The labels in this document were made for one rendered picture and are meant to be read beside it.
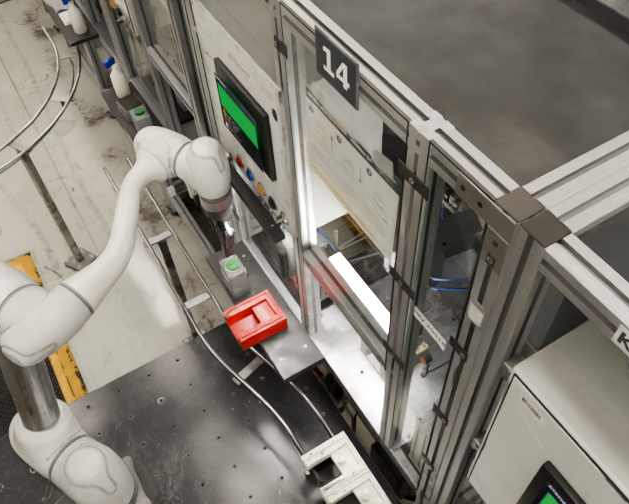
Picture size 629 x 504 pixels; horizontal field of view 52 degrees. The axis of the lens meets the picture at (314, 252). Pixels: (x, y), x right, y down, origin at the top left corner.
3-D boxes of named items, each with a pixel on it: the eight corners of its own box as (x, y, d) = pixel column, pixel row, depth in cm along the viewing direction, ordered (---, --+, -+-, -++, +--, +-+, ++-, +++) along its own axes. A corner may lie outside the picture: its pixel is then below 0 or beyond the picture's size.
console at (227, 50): (212, 147, 184) (179, -1, 148) (298, 110, 192) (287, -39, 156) (284, 244, 162) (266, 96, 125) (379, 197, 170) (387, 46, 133)
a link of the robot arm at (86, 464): (107, 531, 182) (82, 507, 165) (63, 494, 189) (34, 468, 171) (147, 482, 190) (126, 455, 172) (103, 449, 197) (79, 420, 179)
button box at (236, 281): (223, 282, 211) (217, 261, 202) (244, 272, 214) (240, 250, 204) (234, 299, 207) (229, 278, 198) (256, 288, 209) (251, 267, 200)
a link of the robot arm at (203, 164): (241, 182, 174) (204, 164, 179) (233, 139, 161) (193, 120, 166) (215, 207, 168) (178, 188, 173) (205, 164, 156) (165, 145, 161)
